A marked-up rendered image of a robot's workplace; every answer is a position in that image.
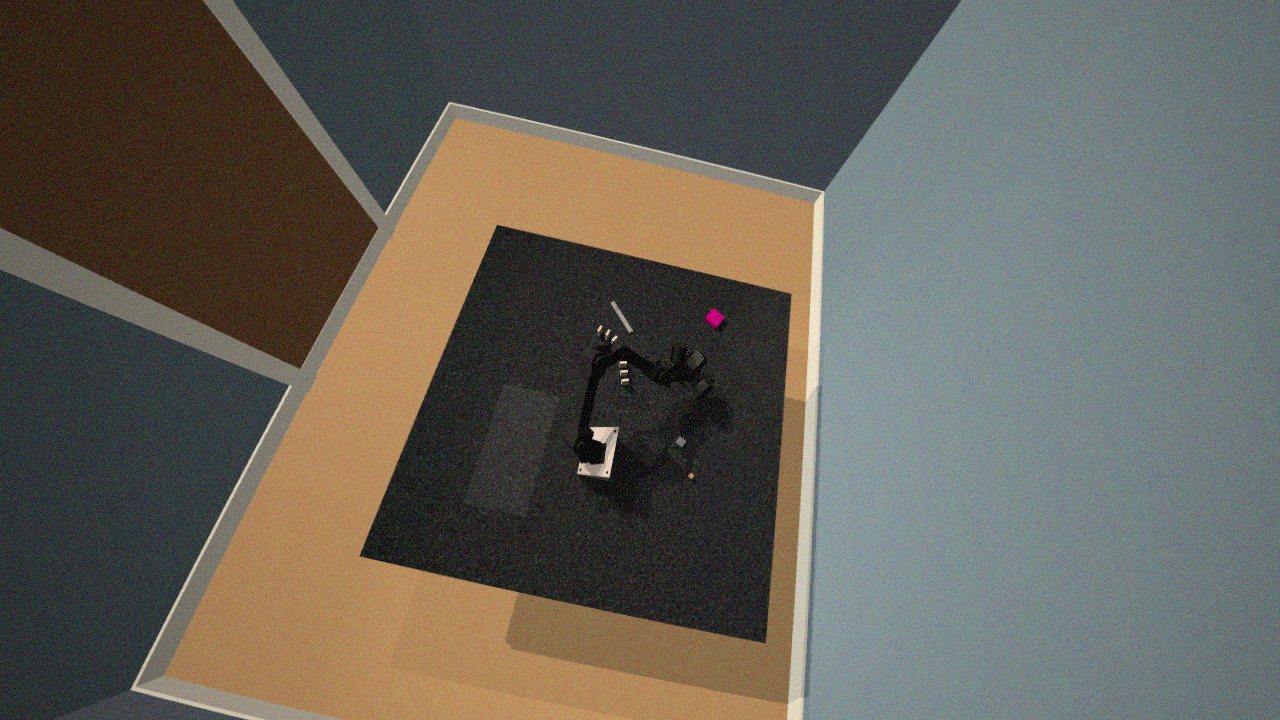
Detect grey flat bar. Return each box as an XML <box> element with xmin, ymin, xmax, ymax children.
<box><xmin>611</xmin><ymin>301</ymin><xmax>634</xmax><ymax>334</ymax></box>

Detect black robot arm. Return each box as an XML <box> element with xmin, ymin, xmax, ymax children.
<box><xmin>564</xmin><ymin>342</ymin><xmax>708</xmax><ymax>465</ymax></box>

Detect magenta block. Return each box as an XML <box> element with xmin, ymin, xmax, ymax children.
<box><xmin>703</xmin><ymin>307</ymin><xmax>724</xmax><ymax>329</ymax></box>

